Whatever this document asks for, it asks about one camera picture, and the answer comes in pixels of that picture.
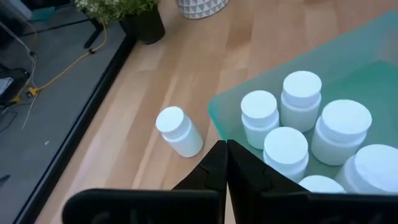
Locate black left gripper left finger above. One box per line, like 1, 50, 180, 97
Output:
61, 139, 229, 224

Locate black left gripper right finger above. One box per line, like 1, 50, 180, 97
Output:
226, 139, 398, 224

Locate small white pill bottle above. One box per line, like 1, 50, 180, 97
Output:
262, 126, 310, 184
297, 174, 346, 194
155, 106, 204, 159
279, 70, 323, 134
240, 90, 280, 151

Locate large white pill bottle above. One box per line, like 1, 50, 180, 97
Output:
310, 99, 373, 167
333, 143, 398, 195

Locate translucent teal plastic basket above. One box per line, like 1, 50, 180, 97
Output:
207, 9, 398, 195

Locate black desk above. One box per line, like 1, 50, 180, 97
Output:
18, 17, 106, 50

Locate black rolling cart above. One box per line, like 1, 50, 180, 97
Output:
0, 63, 32, 106

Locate white tray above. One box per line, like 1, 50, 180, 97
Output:
0, 77, 15, 96

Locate white-flowered plant in black pot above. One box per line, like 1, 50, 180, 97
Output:
73, 0, 166, 45

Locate succulent in white geometric pot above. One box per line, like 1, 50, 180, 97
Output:
176, 0, 230, 21

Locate teal floor mat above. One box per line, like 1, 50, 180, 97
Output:
29, 6, 57, 23

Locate black aluminium table frame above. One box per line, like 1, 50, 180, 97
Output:
12, 34, 138, 224

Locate orange-yellow power cable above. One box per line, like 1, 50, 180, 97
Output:
9, 18, 108, 105

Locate white cable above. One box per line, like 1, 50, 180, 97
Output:
0, 21, 40, 131

